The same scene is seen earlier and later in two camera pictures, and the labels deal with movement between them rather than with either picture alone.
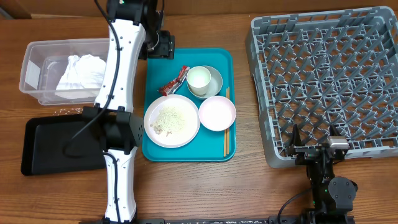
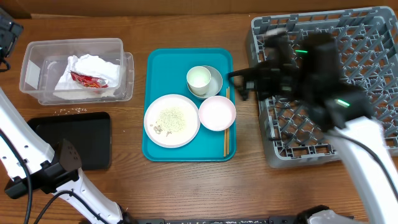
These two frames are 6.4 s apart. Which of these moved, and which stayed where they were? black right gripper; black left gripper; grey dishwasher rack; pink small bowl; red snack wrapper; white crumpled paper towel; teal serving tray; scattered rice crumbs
Moved: red snack wrapper; black left gripper; black right gripper
Stayed: white crumpled paper towel; scattered rice crumbs; pink small bowl; grey dishwasher rack; teal serving tray
